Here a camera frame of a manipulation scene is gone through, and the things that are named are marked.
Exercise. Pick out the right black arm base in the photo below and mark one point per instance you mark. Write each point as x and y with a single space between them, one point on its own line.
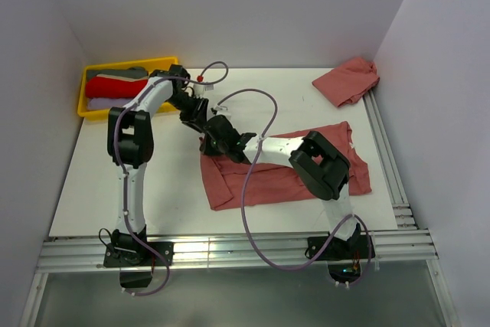
343 258

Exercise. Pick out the rolled lilac t-shirt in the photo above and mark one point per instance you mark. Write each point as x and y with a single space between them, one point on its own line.
101 103

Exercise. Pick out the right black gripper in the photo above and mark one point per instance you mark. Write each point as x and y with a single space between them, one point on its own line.
207 147

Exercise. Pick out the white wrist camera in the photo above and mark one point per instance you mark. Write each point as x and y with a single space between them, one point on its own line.
201 88
219 110

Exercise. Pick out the rolled grey t-shirt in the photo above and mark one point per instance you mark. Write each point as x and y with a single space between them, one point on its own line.
130 72

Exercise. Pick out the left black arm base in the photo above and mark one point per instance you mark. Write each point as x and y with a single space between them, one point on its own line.
137 267

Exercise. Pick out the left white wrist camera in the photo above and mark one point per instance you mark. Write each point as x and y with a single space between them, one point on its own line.
201 88

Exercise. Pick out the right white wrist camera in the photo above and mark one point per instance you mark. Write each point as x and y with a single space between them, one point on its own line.
219 110

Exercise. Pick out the aluminium rail frame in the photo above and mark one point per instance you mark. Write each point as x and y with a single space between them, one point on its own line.
406 243

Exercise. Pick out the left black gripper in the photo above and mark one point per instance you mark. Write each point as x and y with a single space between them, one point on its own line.
197 119

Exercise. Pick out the rolled red t-shirt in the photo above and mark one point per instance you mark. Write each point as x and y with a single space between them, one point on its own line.
113 88

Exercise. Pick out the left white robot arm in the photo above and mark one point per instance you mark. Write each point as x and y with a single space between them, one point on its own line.
130 143

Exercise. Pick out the rolled beige t-shirt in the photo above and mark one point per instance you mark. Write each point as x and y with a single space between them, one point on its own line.
121 78

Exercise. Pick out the folded salmon pink t-shirt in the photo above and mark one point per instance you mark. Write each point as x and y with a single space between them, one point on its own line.
349 82

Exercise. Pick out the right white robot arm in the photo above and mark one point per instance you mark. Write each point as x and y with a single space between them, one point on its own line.
320 166

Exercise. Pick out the salmon pink t-shirt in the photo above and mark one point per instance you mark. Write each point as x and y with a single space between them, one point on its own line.
349 82
272 184

